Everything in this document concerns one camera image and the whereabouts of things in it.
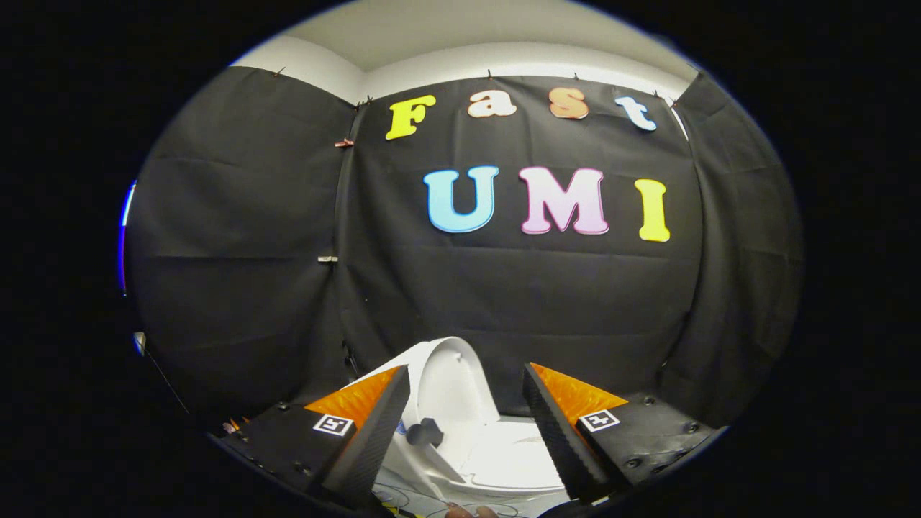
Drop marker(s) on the black backdrop cloth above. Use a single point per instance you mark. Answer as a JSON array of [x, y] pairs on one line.
[[504, 288]]

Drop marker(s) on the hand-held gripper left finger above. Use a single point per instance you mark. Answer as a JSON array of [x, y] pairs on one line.
[[374, 439]]

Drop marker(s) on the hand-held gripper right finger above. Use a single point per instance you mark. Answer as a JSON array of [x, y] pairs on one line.
[[554, 439]]

